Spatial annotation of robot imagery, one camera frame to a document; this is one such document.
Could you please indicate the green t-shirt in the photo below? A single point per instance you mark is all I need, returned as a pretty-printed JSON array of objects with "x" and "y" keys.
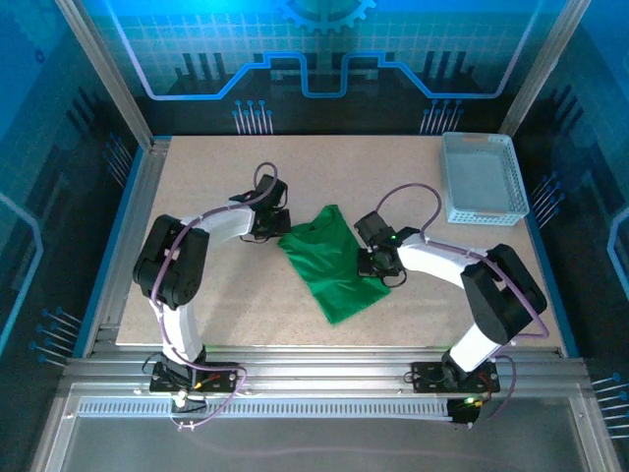
[{"x": 329, "y": 265}]

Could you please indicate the pale blue plastic basket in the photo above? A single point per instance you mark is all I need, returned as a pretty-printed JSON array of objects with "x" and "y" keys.
[{"x": 476, "y": 172}]

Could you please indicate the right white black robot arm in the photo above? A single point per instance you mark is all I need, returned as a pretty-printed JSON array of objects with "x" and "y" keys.
[{"x": 501, "y": 290}]

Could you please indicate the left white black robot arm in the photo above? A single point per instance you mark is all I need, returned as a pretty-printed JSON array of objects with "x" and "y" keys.
[{"x": 172, "y": 265}]

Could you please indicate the black controller box with lights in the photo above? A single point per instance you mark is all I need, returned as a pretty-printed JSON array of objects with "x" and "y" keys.
[{"x": 462, "y": 415}]

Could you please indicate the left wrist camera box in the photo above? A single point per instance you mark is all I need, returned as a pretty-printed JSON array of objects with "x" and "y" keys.
[{"x": 272, "y": 192}]

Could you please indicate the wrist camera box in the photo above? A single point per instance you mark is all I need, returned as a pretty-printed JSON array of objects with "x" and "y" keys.
[
  {"x": 272, "y": 192},
  {"x": 373, "y": 226}
]

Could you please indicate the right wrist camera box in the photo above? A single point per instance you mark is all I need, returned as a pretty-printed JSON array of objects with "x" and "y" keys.
[{"x": 373, "y": 226}]

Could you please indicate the aluminium table edge rail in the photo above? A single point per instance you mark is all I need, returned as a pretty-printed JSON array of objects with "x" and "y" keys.
[{"x": 319, "y": 366}]

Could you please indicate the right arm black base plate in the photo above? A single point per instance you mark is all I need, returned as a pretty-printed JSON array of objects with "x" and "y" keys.
[{"x": 427, "y": 376}]

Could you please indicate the aluminium side rail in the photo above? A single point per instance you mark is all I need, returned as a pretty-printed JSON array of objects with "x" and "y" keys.
[{"x": 140, "y": 206}]

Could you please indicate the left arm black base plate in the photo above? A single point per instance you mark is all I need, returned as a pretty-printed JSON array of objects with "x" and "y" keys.
[{"x": 223, "y": 378}]

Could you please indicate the grey lower frame panel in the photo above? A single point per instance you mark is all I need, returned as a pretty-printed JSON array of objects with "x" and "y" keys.
[{"x": 314, "y": 442}]

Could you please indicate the aluminium frame post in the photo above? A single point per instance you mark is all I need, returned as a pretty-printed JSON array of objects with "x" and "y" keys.
[
  {"x": 545, "y": 69},
  {"x": 113, "y": 83}
]

